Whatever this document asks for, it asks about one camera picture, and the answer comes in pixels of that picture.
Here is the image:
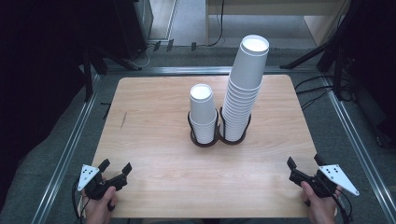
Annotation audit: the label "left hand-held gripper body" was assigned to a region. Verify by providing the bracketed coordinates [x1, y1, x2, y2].
[77, 164, 129, 201]

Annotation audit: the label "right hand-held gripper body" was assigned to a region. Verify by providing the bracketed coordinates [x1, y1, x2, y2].
[288, 163, 361, 199]

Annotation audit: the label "black double cup holder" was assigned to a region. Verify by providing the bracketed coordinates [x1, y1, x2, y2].
[187, 106, 252, 148]

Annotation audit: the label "tall stack of paper cups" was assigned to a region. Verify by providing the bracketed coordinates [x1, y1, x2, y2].
[219, 35, 271, 143]

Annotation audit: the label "person's left hand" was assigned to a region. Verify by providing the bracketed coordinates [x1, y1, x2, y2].
[81, 186, 120, 224]

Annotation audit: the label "person's right hand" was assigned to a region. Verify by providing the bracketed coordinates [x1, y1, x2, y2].
[300, 181, 344, 224]

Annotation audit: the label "black metal stand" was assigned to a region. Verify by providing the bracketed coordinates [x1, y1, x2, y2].
[81, 46, 108, 103]

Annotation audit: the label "short stack of paper cups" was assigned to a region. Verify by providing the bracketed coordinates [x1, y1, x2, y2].
[189, 83, 219, 146]

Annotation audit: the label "black tripod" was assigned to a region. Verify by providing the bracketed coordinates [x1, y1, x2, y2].
[278, 0, 362, 70]

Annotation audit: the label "dark curtain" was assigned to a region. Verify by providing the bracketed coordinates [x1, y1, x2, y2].
[0, 0, 117, 213]

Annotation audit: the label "black cabinet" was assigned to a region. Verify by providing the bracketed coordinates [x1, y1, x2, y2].
[112, 0, 154, 62]

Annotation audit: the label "light wooden furniture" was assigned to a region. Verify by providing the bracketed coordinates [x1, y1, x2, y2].
[204, 0, 353, 48]

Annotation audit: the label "left hand-held gripper cable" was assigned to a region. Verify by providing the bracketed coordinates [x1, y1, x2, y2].
[71, 177, 92, 224]

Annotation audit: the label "hand-held gripper cable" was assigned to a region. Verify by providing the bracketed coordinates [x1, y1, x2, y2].
[71, 177, 92, 224]
[330, 186, 355, 224]

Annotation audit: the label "right hand-held gripper cable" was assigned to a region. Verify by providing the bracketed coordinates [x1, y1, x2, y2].
[330, 186, 355, 224]

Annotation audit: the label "metal frame rail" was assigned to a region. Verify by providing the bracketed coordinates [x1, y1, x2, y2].
[31, 74, 103, 224]
[320, 74, 396, 224]

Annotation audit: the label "black floor cables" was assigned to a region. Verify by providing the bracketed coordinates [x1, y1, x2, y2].
[293, 74, 355, 112]

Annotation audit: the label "white floor cable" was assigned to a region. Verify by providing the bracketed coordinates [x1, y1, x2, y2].
[128, 43, 157, 70]

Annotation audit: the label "black hanging cable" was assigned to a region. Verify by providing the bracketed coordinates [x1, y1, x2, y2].
[206, 0, 226, 48]

